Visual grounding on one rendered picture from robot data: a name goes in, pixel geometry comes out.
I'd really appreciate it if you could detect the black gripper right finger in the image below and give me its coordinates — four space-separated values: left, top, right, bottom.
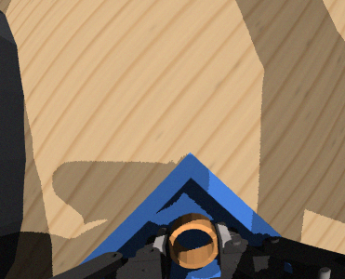
215 221 345 279

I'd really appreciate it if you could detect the blue crate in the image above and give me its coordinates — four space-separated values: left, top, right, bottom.
79 153 282 279

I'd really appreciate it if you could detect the bronze bushing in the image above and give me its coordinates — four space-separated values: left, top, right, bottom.
168 213 218 269

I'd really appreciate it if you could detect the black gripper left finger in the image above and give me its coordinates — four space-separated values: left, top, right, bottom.
48 227 172 279

